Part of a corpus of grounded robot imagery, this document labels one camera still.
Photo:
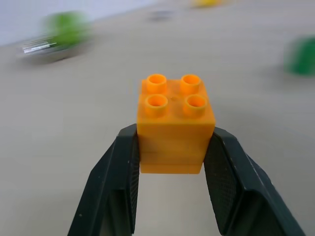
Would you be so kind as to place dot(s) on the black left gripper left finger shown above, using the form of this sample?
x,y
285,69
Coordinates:
x,y
105,186

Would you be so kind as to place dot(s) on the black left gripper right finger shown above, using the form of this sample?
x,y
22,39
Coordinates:
x,y
248,191

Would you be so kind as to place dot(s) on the orange studded building block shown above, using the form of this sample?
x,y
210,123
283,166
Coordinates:
x,y
172,130

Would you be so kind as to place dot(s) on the dark green building block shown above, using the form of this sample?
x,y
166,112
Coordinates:
x,y
299,55

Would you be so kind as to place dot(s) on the silver metal object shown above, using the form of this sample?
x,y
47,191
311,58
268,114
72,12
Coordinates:
x,y
40,48

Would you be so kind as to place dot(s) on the light green building block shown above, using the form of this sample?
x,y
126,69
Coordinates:
x,y
67,28

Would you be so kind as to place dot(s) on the yellow building block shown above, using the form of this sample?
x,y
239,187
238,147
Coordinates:
x,y
206,2

